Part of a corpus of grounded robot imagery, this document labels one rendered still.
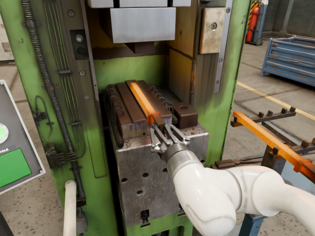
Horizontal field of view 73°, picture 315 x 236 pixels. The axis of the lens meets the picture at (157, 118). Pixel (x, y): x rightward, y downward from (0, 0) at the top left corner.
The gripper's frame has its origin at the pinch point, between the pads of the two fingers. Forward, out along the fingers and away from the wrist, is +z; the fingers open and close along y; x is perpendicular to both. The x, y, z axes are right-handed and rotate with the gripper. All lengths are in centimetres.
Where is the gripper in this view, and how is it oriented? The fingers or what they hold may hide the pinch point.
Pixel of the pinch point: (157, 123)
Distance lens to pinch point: 76.9
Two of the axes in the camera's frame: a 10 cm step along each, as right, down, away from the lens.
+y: 9.5, -1.6, 2.7
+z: -3.1, -5.1, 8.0
